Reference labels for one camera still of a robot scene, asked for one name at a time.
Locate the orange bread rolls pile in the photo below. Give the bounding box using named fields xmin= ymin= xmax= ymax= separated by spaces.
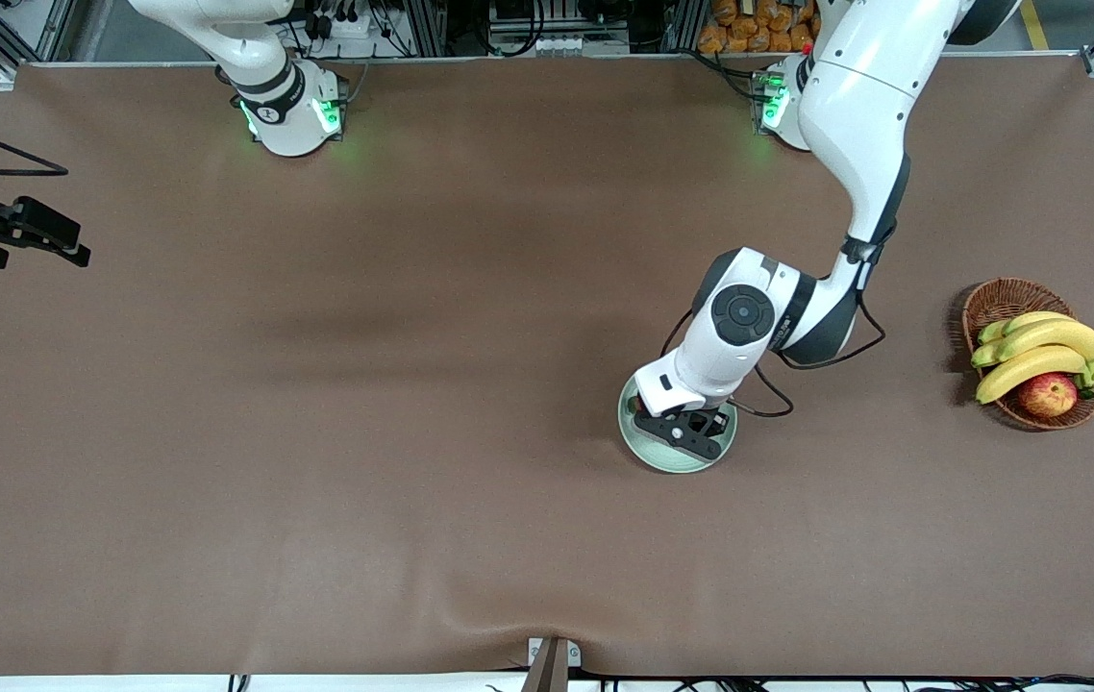
xmin=698 ymin=0 xmax=822 ymax=55

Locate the pale green round plate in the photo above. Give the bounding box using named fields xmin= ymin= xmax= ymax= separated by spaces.
xmin=617 ymin=373 xmax=738 ymax=474

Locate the brown wooden bar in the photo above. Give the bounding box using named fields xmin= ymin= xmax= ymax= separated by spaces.
xmin=520 ymin=638 xmax=571 ymax=692

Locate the aluminium frame post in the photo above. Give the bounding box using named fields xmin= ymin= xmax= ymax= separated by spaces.
xmin=410 ymin=0 xmax=447 ymax=57
xmin=664 ymin=0 xmax=702 ymax=54

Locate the red yellow apple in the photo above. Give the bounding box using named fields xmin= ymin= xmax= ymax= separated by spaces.
xmin=1016 ymin=373 xmax=1079 ymax=419

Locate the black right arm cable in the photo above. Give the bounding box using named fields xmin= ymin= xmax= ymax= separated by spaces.
xmin=0 ymin=101 xmax=69 ymax=180

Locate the brown table cloth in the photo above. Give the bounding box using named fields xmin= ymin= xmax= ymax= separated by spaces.
xmin=0 ymin=55 xmax=1094 ymax=679

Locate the white terminal block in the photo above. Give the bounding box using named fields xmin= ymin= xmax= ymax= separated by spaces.
xmin=533 ymin=35 xmax=630 ymax=57

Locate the brown wicker basket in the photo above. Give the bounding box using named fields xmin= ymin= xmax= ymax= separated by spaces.
xmin=960 ymin=278 xmax=1094 ymax=431

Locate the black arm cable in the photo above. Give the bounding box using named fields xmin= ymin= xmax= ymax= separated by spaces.
xmin=660 ymin=231 xmax=889 ymax=419
xmin=0 ymin=101 xmax=69 ymax=180

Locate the white power strip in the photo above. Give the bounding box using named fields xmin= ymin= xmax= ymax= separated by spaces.
xmin=302 ymin=8 xmax=377 ymax=41

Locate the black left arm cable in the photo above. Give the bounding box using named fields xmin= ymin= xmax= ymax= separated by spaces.
xmin=660 ymin=231 xmax=889 ymax=419

